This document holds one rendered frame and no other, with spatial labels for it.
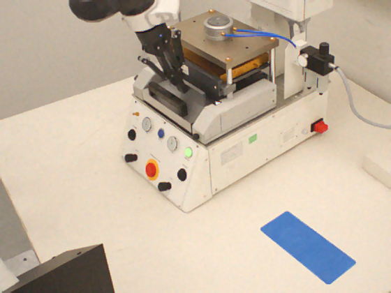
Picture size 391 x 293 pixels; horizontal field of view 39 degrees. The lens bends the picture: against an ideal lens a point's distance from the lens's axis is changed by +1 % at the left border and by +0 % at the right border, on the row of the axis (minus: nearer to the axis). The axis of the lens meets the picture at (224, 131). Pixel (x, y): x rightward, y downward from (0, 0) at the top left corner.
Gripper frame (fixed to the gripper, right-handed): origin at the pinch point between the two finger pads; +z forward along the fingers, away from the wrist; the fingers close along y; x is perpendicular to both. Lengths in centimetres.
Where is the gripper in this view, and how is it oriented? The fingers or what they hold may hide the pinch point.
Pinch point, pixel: (178, 81)
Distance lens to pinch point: 146.2
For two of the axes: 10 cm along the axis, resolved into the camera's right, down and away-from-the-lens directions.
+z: 3.0, 6.2, 7.2
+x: 6.5, 4.3, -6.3
